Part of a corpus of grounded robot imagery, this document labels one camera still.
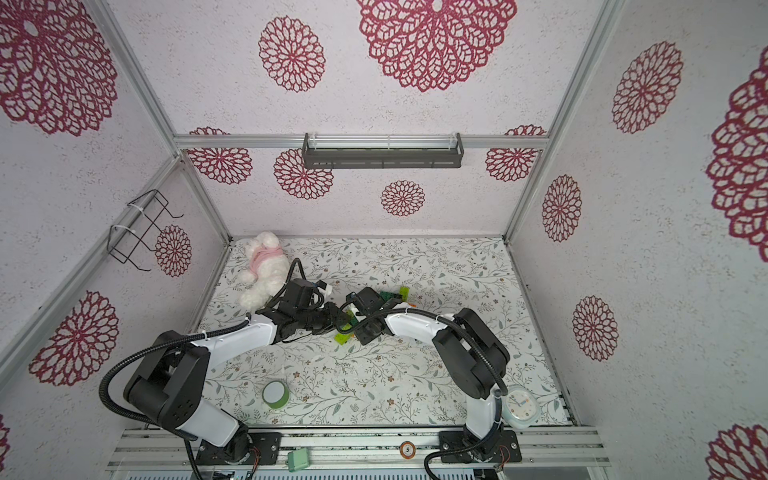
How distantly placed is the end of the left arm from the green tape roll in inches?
7.2

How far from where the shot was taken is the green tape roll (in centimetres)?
78

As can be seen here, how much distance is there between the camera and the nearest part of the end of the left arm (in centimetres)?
68
